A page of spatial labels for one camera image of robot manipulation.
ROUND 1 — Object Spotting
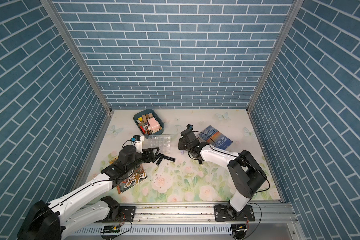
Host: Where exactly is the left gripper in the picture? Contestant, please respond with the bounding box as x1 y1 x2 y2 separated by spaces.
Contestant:
125 146 160 173

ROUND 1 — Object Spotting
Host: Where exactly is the clear acrylic lipstick organizer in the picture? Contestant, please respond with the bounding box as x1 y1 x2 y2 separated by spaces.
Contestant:
143 135 171 155

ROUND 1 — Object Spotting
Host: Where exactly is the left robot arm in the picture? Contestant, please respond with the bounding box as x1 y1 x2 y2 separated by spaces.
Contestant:
17 145 160 240

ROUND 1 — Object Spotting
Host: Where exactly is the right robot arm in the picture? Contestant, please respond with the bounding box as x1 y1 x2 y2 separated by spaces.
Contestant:
178 125 268 220

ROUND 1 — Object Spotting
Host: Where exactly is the yellow illustrated book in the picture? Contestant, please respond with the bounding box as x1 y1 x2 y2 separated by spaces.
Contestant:
116 165 148 194

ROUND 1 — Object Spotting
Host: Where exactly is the pink box in bin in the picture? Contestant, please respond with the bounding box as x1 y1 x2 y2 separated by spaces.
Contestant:
148 118 161 131

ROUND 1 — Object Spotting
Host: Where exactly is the teal plastic bin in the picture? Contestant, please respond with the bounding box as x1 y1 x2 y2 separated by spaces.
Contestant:
133 109 165 139

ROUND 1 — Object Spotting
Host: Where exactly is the blue book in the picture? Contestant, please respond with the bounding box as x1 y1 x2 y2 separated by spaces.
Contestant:
197 126 233 150

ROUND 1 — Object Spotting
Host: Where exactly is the left circuit board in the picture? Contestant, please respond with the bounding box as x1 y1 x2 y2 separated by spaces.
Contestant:
101 226 121 235

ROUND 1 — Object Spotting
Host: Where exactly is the circuit board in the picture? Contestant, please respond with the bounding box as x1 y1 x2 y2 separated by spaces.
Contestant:
231 224 248 240
101 226 121 235

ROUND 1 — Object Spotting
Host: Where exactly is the right circuit board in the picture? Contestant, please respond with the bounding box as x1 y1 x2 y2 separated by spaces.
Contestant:
231 224 248 240

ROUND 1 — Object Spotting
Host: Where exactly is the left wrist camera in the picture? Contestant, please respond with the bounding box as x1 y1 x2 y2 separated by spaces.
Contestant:
131 135 145 154

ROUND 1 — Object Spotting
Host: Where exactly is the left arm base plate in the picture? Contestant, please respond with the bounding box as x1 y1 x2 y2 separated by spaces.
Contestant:
97 206 136 223

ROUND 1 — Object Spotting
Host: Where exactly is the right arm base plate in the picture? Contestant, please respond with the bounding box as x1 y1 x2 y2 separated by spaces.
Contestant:
214 205 255 222

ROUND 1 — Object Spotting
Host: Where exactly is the aluminium mounting rail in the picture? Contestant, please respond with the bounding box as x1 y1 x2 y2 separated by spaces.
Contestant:
62 203 298 227

